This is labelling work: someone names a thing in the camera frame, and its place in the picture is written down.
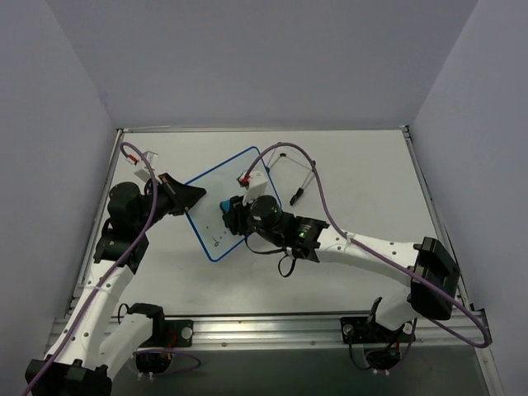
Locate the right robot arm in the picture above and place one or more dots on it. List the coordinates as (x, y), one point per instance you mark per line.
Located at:
(427, 273)

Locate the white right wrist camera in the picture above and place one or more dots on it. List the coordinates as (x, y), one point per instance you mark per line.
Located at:
(254, 184)

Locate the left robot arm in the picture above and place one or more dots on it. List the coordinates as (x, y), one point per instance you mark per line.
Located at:
(85, 360)

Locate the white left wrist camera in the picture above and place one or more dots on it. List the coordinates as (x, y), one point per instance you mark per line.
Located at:
(141, 167)

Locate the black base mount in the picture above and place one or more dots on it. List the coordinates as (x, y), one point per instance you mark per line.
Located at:
(178, 333)
(356, 330)

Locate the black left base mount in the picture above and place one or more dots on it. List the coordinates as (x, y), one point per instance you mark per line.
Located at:
(178, 333)

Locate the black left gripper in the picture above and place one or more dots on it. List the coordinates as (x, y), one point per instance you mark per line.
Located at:
(172, 195)

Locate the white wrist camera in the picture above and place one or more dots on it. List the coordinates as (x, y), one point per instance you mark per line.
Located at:
(141, 167)
(254, 184)

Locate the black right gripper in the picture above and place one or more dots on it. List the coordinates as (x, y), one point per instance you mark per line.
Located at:
(234, 216)

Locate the blue black eraser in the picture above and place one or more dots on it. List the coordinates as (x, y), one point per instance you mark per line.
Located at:
(226, 206)

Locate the aluminium front rail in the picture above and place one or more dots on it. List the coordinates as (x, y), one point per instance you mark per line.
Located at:
(296, 331)

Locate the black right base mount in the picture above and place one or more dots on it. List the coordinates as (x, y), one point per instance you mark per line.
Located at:
(356, 330)

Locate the metal whiteboard stand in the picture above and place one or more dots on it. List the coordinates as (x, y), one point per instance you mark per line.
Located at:
(291, 174)

